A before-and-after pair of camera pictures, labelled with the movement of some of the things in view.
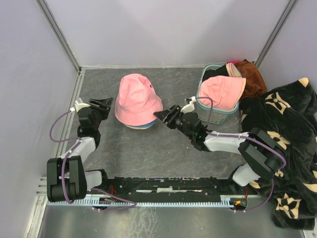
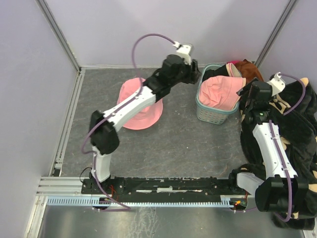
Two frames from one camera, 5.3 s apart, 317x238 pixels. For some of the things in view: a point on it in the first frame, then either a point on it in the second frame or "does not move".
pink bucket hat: [224, 90] does not move
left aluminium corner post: [58, 33] does not move
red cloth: [234, 61] does not move
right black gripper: [168, 116] -> [244, 89]
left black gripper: [105, 105] -> [192, 77]
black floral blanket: [288, 114] does not move
